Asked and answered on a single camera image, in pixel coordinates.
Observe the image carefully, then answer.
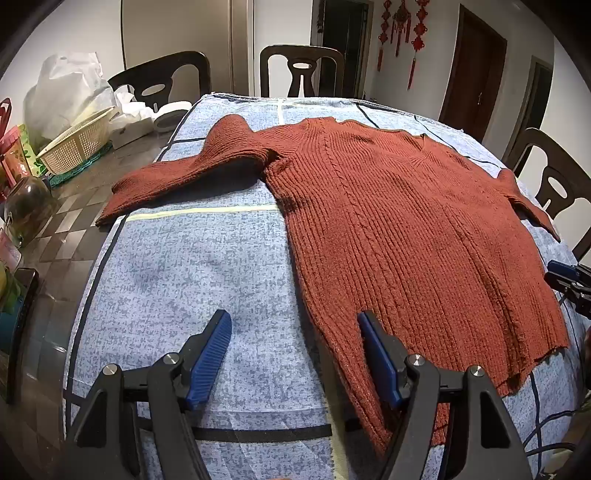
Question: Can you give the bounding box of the white round roll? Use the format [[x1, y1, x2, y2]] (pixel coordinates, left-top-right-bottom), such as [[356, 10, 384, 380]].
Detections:
[[154, 100, 192, 134]]

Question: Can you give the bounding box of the white tissue box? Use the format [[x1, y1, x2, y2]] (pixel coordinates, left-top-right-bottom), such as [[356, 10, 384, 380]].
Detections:
[[108, 88, 155, 149]]

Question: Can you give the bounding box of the dark doorway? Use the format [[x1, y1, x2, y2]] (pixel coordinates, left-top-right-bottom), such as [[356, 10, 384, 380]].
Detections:
[[502, 56, 554, 164]]

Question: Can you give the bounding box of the dark wooden chair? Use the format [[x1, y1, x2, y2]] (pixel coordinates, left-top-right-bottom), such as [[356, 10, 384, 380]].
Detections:
[[107, 51, 212, 109], [502, 128, 591, 264], [259, 45, 345, 99]]

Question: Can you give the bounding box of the rust brown knitted sweater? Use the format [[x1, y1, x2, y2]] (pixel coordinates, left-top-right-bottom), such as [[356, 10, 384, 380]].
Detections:
[[95, 116, 571, 455]]

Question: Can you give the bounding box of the white plastic bag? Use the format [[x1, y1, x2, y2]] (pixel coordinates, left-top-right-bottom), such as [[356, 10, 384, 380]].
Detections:
[[24, 53, 118, 151]]

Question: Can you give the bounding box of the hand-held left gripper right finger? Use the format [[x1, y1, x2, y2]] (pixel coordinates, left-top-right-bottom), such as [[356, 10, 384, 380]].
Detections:
[[358, 310, 536, 480]]

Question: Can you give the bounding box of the colourful snack packet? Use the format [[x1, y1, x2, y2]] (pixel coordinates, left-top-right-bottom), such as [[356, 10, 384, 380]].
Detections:
[[0, 124, 44, 188]]

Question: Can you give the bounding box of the long red hanging knot decoration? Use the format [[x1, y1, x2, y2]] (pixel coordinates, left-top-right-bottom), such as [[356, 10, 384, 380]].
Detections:
[[407, 0, 430, 90]]

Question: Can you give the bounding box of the blue checked blanket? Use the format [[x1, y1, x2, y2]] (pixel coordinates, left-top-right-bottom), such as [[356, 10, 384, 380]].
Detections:
[[62, 92, 587, 480]]

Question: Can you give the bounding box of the cream plastic basket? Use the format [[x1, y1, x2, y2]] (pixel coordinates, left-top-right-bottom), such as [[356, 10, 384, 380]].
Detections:
[[36, 106, 116, 175]]

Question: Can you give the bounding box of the dark glass door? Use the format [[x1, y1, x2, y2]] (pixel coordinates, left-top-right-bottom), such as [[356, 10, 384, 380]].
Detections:
[[311, 0, 375, 100]]

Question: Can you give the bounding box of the green mat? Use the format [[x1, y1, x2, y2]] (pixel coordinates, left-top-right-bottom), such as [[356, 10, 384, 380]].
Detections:
[[48, 143, 114, 188]]

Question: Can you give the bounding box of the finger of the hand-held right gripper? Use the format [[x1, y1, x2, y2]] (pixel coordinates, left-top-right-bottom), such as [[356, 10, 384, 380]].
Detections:
[[543, 272, 591, 320], [547, 260, 591, 283]]

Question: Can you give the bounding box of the glass jar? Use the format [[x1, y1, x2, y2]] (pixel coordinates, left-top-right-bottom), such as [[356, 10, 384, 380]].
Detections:
[[4, 175, 54, 245]]

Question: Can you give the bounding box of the brown wooden door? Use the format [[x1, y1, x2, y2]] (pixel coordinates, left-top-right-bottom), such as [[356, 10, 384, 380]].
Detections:
[[438, 4, 508, 144]]

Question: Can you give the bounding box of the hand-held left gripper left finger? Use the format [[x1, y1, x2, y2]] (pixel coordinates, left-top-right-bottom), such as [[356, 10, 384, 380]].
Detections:
[[60, 309, 232, 480]]

